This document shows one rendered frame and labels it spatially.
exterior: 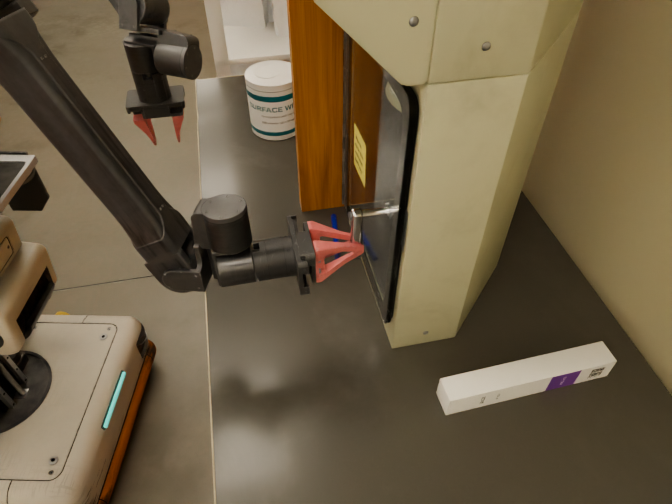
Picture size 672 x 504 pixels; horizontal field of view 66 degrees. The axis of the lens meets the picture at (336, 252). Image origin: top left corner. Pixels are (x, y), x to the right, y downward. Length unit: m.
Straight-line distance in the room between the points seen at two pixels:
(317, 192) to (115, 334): 0.99
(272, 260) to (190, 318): 1.48
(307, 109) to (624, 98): 0.53
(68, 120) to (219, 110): 0.85
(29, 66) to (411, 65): 0.39
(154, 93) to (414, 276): 0.57
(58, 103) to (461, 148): 0.45
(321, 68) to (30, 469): 1.29
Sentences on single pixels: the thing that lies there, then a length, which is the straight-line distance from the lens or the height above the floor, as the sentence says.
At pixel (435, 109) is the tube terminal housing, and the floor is 1.38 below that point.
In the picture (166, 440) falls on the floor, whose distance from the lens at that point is 1.91.
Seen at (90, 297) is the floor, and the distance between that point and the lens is 2.38.
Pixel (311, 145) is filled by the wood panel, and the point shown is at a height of 1.10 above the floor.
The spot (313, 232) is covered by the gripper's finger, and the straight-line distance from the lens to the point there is 0.72.
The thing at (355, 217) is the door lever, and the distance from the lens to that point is 0.69.
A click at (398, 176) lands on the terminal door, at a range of 0.64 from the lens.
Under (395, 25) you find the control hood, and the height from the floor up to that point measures 1.47.
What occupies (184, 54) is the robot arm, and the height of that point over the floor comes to 1.29.
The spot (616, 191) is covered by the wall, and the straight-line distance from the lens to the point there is 1.03.
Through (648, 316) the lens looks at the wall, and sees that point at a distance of 1.02.
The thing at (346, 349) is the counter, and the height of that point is 0.94.
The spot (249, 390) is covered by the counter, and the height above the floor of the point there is 0.94.
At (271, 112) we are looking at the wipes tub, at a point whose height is 1.02.
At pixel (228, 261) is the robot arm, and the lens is 0.70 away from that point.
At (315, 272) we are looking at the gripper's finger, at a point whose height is 1.13.
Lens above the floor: 1.67
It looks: 46 degrees down
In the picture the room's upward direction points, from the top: straight up
